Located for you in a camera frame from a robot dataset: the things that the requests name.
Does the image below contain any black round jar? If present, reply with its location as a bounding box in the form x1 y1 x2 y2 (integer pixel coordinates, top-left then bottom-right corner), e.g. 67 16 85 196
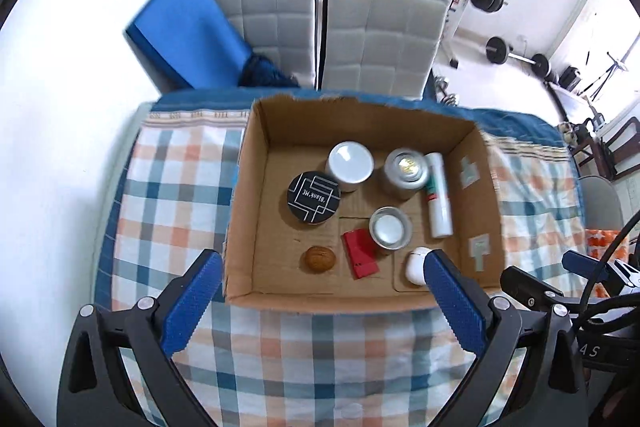
286 171 343 226

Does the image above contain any small barbell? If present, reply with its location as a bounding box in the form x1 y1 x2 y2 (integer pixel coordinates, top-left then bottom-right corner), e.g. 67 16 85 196
485 36 552 80

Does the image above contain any orange and white cloth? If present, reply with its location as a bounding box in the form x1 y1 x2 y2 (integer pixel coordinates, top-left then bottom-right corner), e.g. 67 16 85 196
585 229 623 259

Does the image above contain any white weight bench rack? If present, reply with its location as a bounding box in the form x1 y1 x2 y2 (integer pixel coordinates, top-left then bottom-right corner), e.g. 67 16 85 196
440 0 491 68

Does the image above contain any brown walnut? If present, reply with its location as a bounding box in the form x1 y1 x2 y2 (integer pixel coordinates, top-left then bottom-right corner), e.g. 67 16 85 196
305 245 336 273

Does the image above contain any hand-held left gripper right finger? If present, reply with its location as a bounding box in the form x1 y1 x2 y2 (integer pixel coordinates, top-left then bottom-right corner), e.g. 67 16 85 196
424 249 587 427

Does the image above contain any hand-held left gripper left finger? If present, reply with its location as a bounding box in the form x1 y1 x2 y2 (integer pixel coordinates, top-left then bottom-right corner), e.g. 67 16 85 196
57 249 224 427

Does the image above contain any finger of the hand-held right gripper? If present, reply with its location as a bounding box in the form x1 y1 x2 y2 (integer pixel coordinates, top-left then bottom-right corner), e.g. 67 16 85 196
500 266 571 308
561 251 608 280

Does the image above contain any blue foam mat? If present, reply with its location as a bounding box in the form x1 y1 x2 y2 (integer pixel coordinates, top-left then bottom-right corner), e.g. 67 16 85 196
124 0 256 90

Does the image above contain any tall shiny silver tin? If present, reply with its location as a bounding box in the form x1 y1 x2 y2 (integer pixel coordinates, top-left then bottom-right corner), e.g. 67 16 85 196
383 148 430 202

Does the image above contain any white lidded round tin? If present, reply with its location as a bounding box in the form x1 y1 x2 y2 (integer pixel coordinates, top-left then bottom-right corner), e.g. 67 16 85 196
326 141 375 192

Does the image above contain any plaid blanket with blue border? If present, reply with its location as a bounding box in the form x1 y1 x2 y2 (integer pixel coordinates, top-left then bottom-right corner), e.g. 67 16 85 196
92 87 588 427

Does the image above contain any grey padded chair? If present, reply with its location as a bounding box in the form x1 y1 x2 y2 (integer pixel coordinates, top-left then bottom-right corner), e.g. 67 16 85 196
320 0 448 98
210 0 318 88

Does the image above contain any chrome dumbbell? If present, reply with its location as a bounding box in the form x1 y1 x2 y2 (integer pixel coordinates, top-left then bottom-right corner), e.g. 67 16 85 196
432 77 461 108

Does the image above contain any dark blue cloth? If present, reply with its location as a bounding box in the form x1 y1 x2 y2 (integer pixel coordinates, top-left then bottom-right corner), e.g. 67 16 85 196
237 52 301 88

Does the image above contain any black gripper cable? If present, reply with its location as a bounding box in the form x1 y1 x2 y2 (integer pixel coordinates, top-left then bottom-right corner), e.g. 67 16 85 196
572 209 640 325

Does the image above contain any cardboard box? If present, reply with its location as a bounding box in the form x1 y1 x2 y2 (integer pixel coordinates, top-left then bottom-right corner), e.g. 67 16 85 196
222 93 506 314

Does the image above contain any dark wooden shelf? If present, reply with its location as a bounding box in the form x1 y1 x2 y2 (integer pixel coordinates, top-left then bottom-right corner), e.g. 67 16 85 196
560 102 640 180

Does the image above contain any white earbuds case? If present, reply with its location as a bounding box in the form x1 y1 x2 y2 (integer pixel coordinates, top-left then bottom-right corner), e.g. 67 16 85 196
403 247 435 286

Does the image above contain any round silver tin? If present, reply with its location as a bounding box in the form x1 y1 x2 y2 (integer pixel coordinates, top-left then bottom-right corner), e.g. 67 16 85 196
368 206 414 257

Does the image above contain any red box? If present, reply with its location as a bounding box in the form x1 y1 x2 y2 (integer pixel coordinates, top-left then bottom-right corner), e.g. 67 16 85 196
341 229 381 280

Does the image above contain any white tube with teal label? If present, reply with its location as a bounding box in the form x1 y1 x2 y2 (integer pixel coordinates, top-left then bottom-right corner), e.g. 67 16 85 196
424 152 455 239

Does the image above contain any grey round chair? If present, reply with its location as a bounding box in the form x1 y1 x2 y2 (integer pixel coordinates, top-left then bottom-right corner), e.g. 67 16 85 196
577 174 626 233

